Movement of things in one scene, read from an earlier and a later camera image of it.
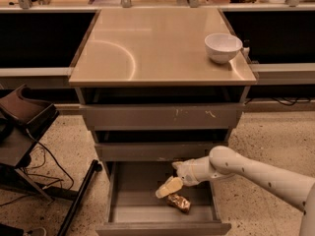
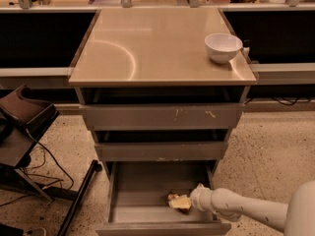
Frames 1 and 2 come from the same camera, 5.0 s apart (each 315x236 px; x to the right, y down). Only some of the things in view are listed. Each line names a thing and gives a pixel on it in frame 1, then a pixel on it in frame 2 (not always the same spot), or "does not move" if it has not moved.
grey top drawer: x=165 y=116 does not move
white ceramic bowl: x=222 y=48 does not move
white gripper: x=187 y=173 -> x=199 y=197
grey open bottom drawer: x=133 y=207 does not move
